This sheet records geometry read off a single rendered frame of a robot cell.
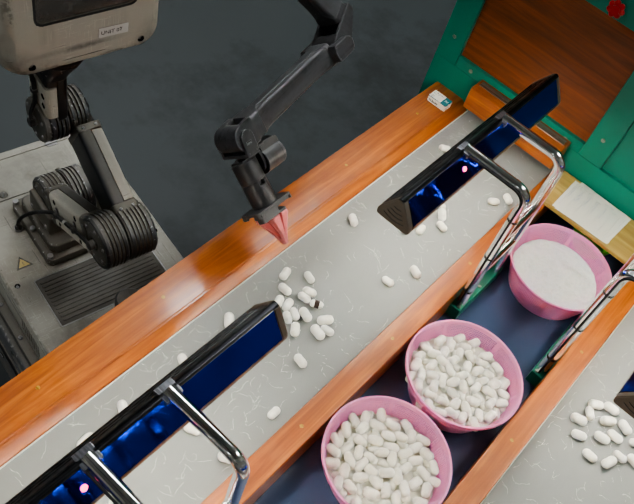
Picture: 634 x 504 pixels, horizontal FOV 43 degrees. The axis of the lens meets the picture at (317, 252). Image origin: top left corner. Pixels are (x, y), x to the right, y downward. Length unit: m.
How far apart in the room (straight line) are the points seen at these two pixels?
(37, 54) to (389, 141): 0.97
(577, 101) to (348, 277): 0.78
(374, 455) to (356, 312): 0.34
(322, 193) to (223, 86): 1.44
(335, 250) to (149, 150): 1.30
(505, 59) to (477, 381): 0.90
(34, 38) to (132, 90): 1.72
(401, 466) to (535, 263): 0.69
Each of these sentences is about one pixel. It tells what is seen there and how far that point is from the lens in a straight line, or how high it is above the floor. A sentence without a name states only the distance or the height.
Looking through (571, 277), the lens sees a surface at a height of 0.74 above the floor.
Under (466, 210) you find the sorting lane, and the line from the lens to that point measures 2.12.
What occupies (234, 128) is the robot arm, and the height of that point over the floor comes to 1.05.
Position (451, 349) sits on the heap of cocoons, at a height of 0.74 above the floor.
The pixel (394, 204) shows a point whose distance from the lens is 1.57.
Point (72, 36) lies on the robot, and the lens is 1.61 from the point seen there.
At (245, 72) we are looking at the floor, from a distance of 3.43.
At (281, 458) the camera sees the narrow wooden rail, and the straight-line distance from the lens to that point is 1.60.
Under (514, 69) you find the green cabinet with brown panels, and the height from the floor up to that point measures 0.93.
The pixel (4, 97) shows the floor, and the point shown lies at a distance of 3.24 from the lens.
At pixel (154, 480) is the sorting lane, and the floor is 0.74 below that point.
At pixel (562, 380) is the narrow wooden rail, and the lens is 1.90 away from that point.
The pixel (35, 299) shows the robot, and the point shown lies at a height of 0.48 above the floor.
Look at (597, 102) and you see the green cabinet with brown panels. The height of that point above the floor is 0.99.
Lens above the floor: 2.22
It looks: 51 degrees down
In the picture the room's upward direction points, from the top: 19 degrees clockwise
